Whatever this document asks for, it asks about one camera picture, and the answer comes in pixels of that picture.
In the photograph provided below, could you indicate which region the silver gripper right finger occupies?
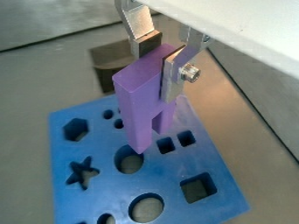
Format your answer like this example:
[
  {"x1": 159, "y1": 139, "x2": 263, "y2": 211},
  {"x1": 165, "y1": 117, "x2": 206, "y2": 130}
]
[{"x1": 160, "y1": 24, "x2": 214, "y2": 103}]

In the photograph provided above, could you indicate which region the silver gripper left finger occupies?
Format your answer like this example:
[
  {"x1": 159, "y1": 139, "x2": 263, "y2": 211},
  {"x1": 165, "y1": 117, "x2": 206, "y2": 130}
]
[{"x1": 115, "y1": 0, "x2": 163, "y2": 59}]

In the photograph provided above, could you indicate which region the purple double-square peg object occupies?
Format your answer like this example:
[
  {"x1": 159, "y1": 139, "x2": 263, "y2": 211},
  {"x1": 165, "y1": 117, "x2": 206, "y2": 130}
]
[{"x1": 112, "y1": 44, "x2": 175, "y2": 154}]

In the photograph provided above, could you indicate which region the blue foam shape-sorter board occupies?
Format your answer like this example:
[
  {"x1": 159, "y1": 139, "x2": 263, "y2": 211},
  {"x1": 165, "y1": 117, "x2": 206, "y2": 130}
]
[{"x1": 49, "y1": 96, "x2": 250, "y2": 224}]

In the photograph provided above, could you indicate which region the black plastic stand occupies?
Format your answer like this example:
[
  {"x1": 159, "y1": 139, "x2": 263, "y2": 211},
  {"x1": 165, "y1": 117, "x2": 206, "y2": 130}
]
[{"x1": 88, "y1": 39, "x2": 135, "y2": 94}]

